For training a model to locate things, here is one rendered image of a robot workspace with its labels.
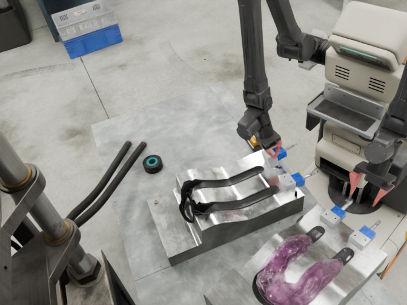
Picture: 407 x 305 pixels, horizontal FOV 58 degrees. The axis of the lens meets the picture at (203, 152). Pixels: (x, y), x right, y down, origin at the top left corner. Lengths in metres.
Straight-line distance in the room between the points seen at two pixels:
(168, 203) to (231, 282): 0.40
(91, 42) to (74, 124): 1.21
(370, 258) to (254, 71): 0.66
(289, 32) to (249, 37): 0.20
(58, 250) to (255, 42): 0.81
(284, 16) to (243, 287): 0.81
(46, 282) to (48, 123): 2.47
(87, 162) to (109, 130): 1.13
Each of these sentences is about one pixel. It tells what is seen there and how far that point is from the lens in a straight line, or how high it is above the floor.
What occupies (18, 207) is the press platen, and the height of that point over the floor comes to 1.28.
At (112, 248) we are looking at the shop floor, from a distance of 2.37.
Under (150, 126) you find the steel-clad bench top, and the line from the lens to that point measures 1.76.
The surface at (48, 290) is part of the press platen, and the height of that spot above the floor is 1.04.
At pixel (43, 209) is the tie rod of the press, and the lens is 1.07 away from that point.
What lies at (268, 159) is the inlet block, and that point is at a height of 0.94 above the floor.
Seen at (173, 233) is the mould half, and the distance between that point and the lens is 1.27.
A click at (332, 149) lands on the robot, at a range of 1.59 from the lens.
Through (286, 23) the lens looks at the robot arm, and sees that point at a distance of 1.23.
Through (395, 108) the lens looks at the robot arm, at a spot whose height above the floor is 1.27.
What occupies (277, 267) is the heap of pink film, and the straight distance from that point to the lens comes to 1.14.
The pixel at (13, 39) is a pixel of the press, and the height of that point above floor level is 0.11.
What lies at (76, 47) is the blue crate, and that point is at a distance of 4.23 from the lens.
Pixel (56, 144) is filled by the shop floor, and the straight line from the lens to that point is 3.20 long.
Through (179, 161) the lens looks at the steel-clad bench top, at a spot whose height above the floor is 0.80.
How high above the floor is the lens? 1.92
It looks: 45 degrees down
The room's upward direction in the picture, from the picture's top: 10 degrees counter-clockwise
